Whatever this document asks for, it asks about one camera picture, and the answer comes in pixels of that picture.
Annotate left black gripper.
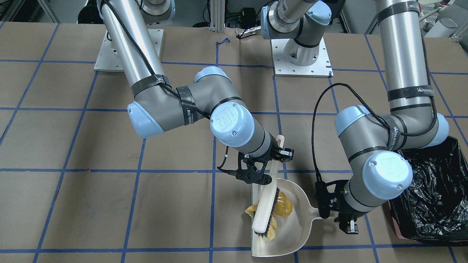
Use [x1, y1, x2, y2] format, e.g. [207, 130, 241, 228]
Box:
[315, 180, 365, 234]

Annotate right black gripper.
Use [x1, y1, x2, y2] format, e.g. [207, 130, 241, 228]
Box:
[237, 144, 294, 184]

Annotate brown toy potato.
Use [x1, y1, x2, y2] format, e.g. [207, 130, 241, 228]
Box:
[273, 195, 294, 217]

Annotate white plastic dustpan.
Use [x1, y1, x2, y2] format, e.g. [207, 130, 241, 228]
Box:
[251, 179, 321, 258]

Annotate white hand brush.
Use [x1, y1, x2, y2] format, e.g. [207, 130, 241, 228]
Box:
[252, 135, 286, 239]

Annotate pale yellow peel slice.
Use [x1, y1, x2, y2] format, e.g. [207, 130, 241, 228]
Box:
[266, 214, 278, 241]

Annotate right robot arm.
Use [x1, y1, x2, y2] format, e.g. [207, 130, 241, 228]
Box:
[97, 0, 294, 185]

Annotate black bag lined bin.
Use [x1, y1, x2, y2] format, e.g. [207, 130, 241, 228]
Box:
[389, 136, 468, 247]

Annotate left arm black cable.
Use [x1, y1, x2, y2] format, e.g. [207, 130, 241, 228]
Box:
[311, 83, 438, 183]

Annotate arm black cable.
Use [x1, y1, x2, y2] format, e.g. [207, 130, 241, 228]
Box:
[311, 83, 438, 183]
[100, 0, 242, 176]

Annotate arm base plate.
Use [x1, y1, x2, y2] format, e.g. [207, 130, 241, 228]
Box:
[94, 28, 163, 73]
[271, 38, 334, 78]

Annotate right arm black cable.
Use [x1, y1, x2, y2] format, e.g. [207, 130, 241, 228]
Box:
[100, 0, 242, 176]

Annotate aluminium frame post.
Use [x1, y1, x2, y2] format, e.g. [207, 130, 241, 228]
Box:
[209, 0, 226, 34]

